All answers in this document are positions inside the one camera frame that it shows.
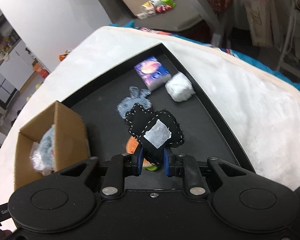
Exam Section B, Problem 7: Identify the grey plush mouse toy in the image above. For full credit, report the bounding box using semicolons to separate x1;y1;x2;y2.
39;125;55;176

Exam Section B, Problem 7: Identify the green toy cup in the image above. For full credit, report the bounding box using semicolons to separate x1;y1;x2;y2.
161;0;175;7

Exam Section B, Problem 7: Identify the brown cardboard box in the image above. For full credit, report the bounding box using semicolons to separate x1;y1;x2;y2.
14;101;90;190

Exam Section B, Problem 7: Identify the orange cardboard box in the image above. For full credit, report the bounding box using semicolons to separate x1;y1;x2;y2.
33;63;50;79

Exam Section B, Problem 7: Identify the orange bag on floor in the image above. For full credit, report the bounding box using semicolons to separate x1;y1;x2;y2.
59;50;71;62

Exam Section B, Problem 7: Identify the white fluffy cube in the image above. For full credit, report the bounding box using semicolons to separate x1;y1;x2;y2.
165;72;195;102

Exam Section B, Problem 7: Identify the grey desk with black mat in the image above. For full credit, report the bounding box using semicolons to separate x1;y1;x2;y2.
165;0;225;48

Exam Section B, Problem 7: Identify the black stitched felt pillow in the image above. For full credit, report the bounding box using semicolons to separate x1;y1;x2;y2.
126;103;184;166

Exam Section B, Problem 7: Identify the blue-grey bunny felt toy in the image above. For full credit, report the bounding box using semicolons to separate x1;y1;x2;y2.
117;86;152;119

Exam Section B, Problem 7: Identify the clear plastic bag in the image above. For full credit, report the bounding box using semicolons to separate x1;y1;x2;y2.
29;142;45;173

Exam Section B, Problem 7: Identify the purple tissue pack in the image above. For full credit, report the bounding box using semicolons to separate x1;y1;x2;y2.
134;56;172;92

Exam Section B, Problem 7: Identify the black rectangular tray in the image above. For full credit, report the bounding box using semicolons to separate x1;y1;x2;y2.
63;44;253;171

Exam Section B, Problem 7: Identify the hamburger plush toy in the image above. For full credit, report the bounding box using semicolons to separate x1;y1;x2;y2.
126;136;158;171

